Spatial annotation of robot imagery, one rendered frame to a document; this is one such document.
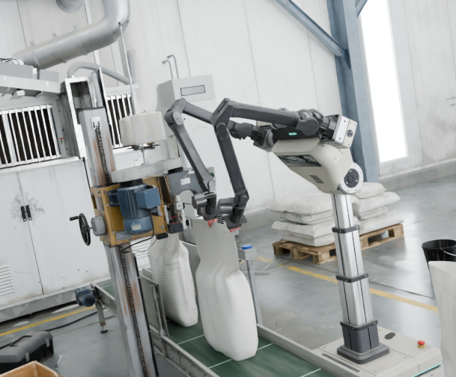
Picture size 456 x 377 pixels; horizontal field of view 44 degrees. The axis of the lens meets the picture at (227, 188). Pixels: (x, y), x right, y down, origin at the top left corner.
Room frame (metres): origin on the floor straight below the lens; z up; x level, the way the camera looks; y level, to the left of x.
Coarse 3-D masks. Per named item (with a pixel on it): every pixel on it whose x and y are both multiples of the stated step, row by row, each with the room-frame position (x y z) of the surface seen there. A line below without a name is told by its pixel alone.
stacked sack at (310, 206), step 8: (304, 200) 5.71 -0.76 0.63; (312, 200) 5.68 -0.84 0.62; (320, 200) 5.63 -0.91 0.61; (328, 200) 5.62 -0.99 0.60; (352, 200) 5.70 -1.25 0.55; (296, 208) 5.70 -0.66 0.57; (304, 208) 5.58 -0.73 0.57; (312, 208) 5.49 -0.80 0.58; (320, 208) 5.53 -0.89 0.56; (328, 208) 5.57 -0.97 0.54
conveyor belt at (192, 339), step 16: (112, 288) 4.48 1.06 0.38; (176, 336) 3.18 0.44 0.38; (192, 336) 3.14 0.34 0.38; (192, 352) 2.90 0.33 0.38; (208, 352) 2.87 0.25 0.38; (256, 352) 2.77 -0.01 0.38; (272, 352) 2.73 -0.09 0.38; (288, 352) 2.70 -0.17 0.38; (208, 368) 2.68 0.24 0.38; (224, 368) 2.65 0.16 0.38; (240, 368) 2.62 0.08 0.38; (256, 368) 2.59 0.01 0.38; (272, 368) 2.56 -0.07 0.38; (288, 368) 2.53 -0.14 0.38; (304, 368) 2.50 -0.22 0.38
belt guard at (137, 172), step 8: (168, 160) 3.06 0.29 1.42; (176, 160) 3.14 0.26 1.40; (128, 168) 2.91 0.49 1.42; (136, 168) 2.79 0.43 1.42; (144, 168) 2.83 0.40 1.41; (152, 168) 2.90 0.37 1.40; (160, 168) 2.97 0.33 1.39; (168, 168) 3.05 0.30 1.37; (112, 176) 2.81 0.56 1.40; (120, 176) 2.78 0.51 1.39; (128, 176) 2.77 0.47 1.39; (136, 176) 2.78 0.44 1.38; (144, 176) 2.82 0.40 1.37
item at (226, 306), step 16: (192, 224) 3.06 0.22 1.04; (224, 224) 2.71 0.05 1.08; (208, 240) 2.94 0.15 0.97; (224, 240) 2.72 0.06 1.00; (208, 256) 2.97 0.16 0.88; (224, 256) 2.74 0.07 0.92; (208, 272) 2.83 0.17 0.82; (224, 272) 2.72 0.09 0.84; (240, 272) 2.71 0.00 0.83; (208, 288) 2.81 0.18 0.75; (224, 288) 2.70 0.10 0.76; (240, 288) 2.70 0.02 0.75; (208, 304) 2.83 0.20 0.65; (224, 304) 2.70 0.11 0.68; (240, 304) 2.68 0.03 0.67; (208, 320) 2.87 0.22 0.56; (224, 320) 2.71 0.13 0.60; (240, 320) 2.68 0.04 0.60; (208, 336) 2.89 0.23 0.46; (224, 336) 2.74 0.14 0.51; (240, 336) 2.68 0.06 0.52; (256, 336) 2.73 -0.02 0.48; (224, 352) 2.78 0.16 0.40; (240, 352) 2.68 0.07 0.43
